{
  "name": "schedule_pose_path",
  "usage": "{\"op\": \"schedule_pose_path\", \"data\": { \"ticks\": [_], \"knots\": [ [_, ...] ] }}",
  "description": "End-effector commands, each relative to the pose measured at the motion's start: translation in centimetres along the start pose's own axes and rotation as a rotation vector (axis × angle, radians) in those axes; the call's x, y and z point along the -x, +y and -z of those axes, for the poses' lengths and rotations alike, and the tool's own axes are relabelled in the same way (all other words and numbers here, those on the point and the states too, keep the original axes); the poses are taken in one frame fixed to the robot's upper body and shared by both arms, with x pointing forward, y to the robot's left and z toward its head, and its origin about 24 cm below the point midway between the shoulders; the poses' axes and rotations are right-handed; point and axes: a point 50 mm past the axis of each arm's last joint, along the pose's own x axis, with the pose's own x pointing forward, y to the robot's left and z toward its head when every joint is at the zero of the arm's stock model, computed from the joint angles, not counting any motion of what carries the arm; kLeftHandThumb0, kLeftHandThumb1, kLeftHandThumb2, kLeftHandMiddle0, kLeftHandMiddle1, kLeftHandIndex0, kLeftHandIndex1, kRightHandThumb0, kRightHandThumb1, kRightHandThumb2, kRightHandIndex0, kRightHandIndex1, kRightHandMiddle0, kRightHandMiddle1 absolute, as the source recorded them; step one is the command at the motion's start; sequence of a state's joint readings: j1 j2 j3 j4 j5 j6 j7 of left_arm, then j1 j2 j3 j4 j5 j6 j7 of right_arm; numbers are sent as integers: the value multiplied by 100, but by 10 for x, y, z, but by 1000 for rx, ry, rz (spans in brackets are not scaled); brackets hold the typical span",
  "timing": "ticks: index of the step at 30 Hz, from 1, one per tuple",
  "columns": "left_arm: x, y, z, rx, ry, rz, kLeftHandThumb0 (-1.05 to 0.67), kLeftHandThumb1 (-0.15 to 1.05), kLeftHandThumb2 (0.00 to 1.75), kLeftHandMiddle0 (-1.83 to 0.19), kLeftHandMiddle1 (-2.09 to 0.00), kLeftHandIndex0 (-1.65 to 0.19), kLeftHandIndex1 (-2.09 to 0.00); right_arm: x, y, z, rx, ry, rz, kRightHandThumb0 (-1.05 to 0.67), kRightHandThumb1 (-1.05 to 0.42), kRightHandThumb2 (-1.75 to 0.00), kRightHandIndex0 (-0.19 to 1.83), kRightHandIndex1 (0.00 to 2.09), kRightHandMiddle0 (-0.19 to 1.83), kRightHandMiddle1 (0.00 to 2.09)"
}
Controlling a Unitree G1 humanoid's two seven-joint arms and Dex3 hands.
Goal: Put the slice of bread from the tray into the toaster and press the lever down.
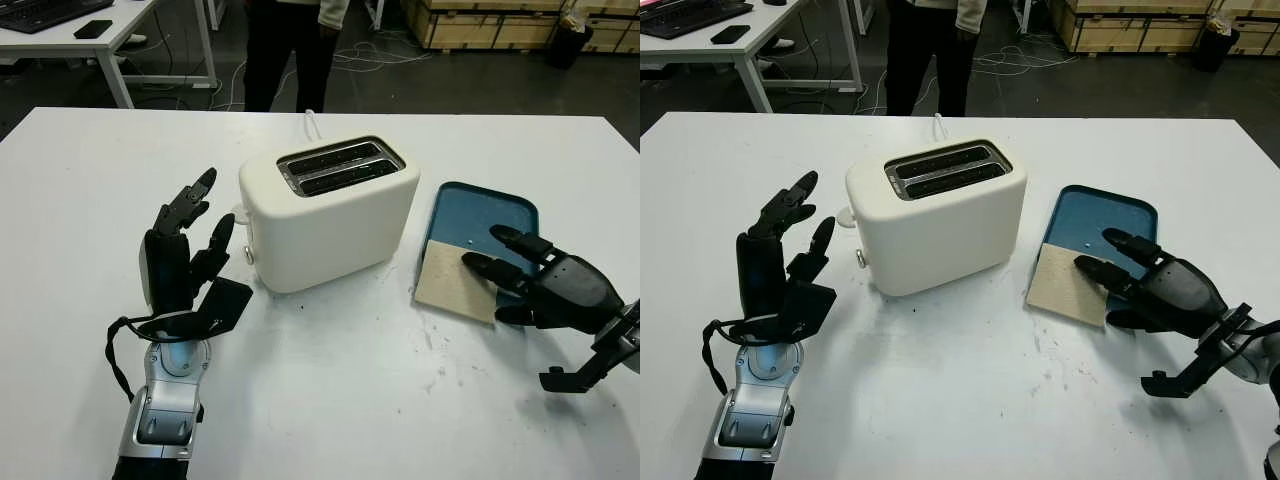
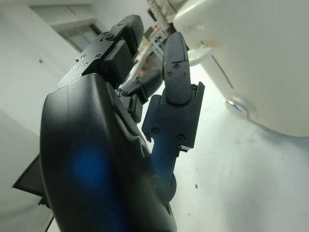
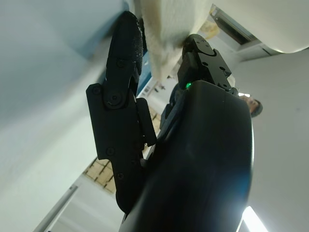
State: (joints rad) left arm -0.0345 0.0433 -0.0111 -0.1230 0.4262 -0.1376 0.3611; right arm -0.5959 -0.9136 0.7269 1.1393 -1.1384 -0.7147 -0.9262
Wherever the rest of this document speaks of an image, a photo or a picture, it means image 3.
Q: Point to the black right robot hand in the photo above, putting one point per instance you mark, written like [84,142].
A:
[198,157]

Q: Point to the pale bread slice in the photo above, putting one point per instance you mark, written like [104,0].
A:
[169,29]

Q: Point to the cream white two-slot toaster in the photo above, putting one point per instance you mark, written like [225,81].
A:
[277,21]

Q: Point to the person in black trousers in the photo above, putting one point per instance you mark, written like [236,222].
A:
[253,106]

